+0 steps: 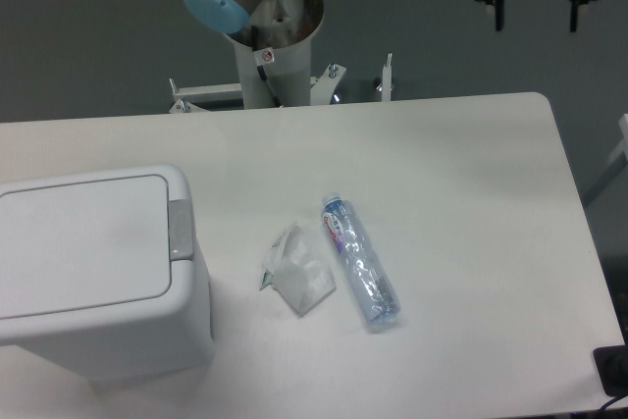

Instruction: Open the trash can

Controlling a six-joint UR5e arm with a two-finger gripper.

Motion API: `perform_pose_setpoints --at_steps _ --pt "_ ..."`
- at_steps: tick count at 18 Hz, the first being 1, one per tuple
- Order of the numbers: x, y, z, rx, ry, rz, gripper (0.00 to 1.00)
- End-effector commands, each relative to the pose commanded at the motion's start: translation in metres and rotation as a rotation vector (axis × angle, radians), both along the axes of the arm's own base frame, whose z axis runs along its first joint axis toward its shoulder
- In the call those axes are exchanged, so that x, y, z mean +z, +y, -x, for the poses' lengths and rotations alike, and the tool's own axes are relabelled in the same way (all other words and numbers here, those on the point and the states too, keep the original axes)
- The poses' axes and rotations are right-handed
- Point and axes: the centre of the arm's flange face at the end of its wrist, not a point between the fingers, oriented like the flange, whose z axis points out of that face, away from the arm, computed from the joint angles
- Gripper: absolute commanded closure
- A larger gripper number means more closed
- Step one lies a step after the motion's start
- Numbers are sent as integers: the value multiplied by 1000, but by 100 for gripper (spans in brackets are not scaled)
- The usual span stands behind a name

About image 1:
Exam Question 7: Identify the white plastic trash can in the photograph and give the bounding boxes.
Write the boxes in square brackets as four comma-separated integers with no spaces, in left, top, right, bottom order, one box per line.
[1,165,215,380]

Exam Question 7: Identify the white trash can lid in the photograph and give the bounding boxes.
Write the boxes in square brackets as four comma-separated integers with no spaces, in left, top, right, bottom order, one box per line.
[1,176,171,319]

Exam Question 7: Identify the clear plastic water bottle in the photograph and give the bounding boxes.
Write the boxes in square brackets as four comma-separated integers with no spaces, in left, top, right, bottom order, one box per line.
[321,193,401,326]

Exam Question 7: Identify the crumpled clear plastic wrapper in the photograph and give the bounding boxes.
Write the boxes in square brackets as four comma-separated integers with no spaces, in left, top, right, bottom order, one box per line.
[259,222,337,317]

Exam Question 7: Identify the black device at table corner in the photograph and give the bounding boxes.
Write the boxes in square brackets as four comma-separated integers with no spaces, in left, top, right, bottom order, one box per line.
[593,345,627,396]

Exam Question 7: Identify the grey lid push button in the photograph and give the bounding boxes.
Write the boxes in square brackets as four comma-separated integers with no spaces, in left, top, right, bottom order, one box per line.
[168,199,193,261]

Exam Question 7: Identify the white frame at right edge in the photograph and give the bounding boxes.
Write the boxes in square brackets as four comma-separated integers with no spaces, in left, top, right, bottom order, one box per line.
[581,113,628,207]

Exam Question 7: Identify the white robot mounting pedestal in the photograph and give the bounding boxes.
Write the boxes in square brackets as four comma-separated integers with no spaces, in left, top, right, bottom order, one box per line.
[168,38,395,114]

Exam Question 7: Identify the black cable on pedestal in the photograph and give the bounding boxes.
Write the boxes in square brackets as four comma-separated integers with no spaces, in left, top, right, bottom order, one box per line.
[250,25,286,109]

